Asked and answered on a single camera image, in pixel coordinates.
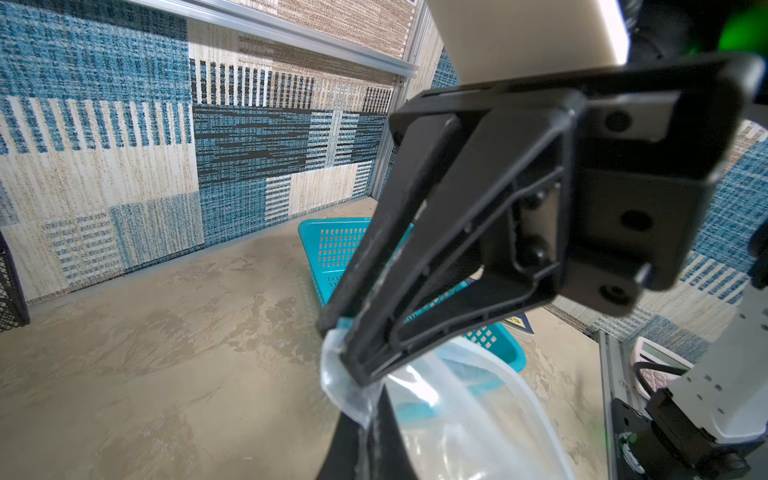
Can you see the teal plastic basket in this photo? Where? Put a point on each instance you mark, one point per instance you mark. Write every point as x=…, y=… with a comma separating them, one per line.
x=329, y=245

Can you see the clear zip top bag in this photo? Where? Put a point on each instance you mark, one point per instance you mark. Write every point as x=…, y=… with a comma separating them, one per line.
x=462, y=413

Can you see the white calculator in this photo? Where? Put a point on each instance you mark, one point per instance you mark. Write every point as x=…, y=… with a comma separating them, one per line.
x=649, y=380

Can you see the blue booklet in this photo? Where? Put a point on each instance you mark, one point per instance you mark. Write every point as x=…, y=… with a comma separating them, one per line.
x=519, y=322

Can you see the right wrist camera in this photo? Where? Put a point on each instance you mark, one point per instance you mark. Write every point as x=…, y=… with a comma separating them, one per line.
x=489, y=40

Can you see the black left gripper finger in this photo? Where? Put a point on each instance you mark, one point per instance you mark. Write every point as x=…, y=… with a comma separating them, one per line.
x=418, y=165
x=391, y=461
x=342, y=458
x=487, y=241

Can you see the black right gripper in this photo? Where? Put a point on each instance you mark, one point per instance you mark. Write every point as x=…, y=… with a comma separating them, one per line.
x=656, y=142

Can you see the black wire mesh shelf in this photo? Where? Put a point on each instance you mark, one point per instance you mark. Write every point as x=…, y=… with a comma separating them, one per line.
x=14, y=309

